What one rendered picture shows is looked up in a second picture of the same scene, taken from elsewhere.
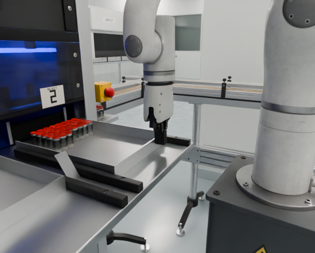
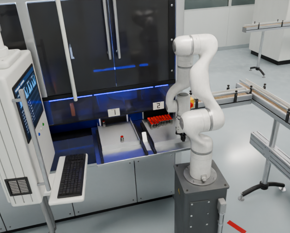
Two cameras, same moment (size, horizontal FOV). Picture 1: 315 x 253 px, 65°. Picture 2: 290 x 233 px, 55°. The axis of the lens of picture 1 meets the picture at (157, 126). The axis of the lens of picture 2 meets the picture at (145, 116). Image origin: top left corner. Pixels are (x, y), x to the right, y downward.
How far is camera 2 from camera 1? 140 cm
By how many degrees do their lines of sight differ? 47
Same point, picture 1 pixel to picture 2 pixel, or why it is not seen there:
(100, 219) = (138, 155)
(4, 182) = (129, 134)
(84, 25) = not seen: hidden behind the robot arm
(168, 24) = (183, 100)
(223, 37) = not seen: outside the picture
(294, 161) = (192, 166)
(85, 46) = not seen: hidden behind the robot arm
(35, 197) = (130, 143)
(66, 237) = (129, 155)
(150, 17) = (169, 101)
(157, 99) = (177, 125)
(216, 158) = (278, 162)
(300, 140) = (193, 160)
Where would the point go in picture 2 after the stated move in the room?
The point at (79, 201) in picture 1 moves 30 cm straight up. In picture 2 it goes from (139, 148) to (137, 108)
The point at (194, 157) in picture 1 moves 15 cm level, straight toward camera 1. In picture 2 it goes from (267, 154) to (255, 161)
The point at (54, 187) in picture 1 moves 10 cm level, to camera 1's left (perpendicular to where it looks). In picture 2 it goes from (136, 142) to (127, 137)
